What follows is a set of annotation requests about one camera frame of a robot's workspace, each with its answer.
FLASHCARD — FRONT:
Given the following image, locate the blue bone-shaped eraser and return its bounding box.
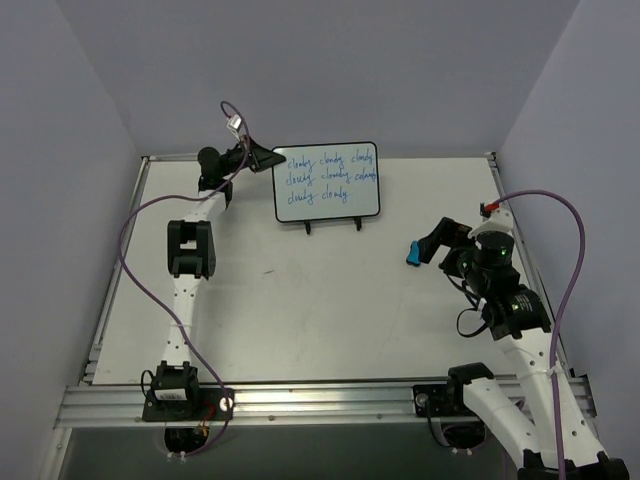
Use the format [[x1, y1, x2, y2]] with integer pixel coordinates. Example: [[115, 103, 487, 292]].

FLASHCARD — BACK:
[[406, 241, 422, 267]]

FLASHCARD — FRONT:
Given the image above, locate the small black-framed whiteboard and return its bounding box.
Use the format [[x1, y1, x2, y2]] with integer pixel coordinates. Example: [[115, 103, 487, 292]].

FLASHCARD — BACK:
[[272, 141, 381, 223]]

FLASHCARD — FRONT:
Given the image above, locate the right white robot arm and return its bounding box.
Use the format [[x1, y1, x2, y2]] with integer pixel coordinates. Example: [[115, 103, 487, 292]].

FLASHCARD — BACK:
[[407, 217, 630, 479]]

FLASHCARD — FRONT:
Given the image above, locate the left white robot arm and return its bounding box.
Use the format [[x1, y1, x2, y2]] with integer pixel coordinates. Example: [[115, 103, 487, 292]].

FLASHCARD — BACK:
[[143, 134, 285, 419]]

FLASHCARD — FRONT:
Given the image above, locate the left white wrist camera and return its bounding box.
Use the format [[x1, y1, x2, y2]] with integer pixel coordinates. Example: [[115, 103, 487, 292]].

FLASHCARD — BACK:
[[226, 114, 243, 137]]

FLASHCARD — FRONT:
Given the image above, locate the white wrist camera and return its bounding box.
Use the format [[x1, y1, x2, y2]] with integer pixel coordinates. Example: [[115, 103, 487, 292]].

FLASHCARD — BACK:
[[226, 114, 243, 137], [468, 202, 514, 238]]

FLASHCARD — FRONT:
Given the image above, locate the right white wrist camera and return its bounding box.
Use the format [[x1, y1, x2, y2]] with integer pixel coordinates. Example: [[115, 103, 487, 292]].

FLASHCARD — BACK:
[[468, 202, 514, 238]]

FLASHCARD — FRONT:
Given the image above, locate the wire whiteboard stand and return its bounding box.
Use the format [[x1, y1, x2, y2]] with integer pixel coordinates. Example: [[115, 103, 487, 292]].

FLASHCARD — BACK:
[[302, 216, 363, 236]]

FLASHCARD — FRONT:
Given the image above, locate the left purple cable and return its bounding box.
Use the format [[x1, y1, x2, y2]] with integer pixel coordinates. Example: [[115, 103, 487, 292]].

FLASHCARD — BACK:
[[117, 100, 251, 459]]

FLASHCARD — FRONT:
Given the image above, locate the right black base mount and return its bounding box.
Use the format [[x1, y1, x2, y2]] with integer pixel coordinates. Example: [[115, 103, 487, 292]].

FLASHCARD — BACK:
[[412, 383, 471, 418]]

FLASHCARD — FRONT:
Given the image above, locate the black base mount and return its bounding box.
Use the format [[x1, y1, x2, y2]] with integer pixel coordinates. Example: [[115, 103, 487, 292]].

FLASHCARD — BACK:
[[140, 361, 235, 423], [412, 383, 471, 418]]

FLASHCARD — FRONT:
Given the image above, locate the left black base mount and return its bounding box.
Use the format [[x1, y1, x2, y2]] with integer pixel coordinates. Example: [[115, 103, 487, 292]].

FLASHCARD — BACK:
[[140, 361, 235, 423]]

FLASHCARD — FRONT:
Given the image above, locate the aluminium front rail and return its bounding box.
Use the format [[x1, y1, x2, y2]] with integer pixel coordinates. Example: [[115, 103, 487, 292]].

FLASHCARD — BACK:
[[52, 377, 599, 429]]

